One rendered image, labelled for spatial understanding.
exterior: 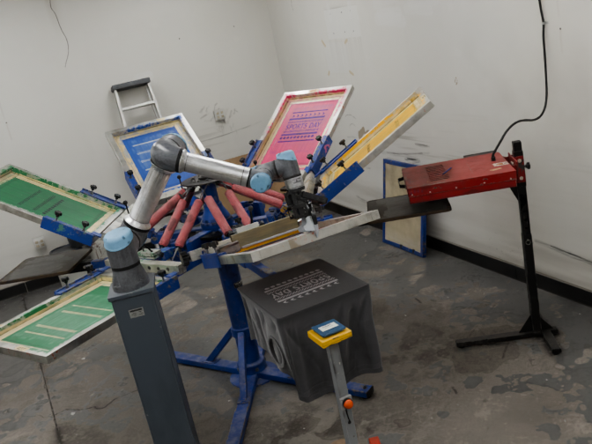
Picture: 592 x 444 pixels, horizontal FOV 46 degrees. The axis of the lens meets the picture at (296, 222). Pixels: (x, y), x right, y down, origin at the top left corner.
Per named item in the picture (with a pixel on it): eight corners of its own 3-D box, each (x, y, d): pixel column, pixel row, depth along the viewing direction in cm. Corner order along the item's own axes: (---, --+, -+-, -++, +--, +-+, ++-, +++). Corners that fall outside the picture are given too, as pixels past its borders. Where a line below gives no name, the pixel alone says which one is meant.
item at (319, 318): (386, 371, 313) (371, 284, 301) (298, 410, 297) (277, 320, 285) (382, 368, 316) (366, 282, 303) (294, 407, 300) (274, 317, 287)
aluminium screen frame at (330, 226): (381, 218, 289) (377, 209, 289) (253, 262, 268) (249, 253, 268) (310, 230, 363) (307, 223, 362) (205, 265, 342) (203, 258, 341)
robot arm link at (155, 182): (107, 248, 287) (158, 132, 270) (117, 237, 301) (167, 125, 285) (133, 262, 288) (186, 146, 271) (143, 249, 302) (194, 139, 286)
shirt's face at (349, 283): (368, 284, 301) (368, 284, 301) (278, 320, 286) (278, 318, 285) (319, 259, 344) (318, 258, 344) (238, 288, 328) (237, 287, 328)
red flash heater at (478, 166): (506, 167, 411) (504, 148, 407) (525, 188, 367) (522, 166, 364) (403, 185, 419) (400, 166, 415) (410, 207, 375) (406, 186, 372)
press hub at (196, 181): (294, 375, 431) (247, 166, 392) (236, 399, 417) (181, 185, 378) (270, 352, 465) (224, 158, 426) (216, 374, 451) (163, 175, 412)
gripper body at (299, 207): (290, 221, 281) (281, 193, 281) (309, 215, 284) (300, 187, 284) (297, 219, 274) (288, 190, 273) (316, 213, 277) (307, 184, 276)
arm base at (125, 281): (111, 296, 277) (105, 273, 274) (114, 283, 291) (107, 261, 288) (149, 286, 278) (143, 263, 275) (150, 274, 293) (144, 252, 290)
